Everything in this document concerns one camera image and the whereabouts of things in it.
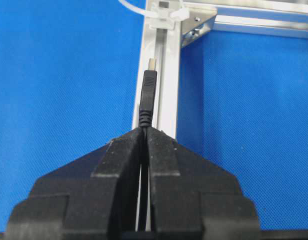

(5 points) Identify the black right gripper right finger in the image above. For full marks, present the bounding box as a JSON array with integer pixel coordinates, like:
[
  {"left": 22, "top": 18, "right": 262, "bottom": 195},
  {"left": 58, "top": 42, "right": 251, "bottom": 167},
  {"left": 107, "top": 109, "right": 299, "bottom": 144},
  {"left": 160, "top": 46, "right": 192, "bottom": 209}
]
[{"left": 147, "top": 128, "right": 261, "bottom": 240}]

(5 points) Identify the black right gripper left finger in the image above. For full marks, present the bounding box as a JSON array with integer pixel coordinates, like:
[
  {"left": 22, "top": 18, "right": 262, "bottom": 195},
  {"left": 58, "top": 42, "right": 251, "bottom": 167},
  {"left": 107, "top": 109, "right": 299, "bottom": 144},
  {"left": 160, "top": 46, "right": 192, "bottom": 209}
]
[{"left": 4, "top": 128, "right": 143, "bottom": 240}]

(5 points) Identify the black USB cable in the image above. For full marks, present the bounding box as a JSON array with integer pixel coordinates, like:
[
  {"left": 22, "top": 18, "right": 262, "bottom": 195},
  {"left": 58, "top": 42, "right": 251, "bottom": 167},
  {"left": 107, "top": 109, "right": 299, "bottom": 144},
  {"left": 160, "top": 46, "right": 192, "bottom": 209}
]
[{"left": 137, "top": 57, "right": 159, "bottom": 240}]

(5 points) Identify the white zip tie loop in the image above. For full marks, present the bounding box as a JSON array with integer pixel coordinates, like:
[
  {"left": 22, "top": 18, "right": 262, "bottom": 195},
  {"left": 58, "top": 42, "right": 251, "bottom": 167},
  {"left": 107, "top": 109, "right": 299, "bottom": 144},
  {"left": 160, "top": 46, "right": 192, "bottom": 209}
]
[{"left": 118, "top": 0, "right": 190, "bottom": 30}]

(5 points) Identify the aluminium extrusion frame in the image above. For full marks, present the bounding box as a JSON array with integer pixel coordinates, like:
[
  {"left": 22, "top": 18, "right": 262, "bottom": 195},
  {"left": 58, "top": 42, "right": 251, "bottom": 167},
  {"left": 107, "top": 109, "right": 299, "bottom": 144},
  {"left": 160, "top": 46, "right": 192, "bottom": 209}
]
[{"left": 132, "top": 0, "right": 308, "bottom": 138}]

